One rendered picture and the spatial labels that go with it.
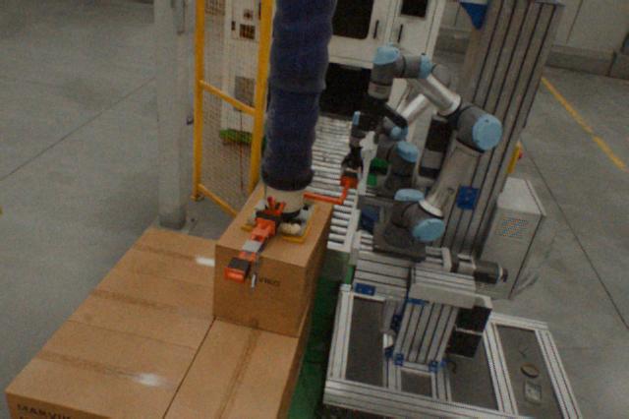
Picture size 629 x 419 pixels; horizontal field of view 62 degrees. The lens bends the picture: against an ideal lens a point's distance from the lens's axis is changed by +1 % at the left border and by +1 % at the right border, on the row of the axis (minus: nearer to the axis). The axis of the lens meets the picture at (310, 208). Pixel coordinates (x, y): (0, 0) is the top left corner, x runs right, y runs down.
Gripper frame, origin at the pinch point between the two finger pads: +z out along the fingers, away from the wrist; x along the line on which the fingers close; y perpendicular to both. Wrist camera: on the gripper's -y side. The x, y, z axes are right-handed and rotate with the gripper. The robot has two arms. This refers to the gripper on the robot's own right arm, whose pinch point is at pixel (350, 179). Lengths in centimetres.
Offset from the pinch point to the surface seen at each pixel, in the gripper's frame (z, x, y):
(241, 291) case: 36, -34, 61
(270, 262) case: 16, -22, 61
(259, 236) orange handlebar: 2, -26, 66
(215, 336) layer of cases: 54, -40, 72
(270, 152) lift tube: -22, -33, 37
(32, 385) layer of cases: 55, -95, 118
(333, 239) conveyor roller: 54, -5, -27
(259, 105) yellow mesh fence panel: 0, -72, -79
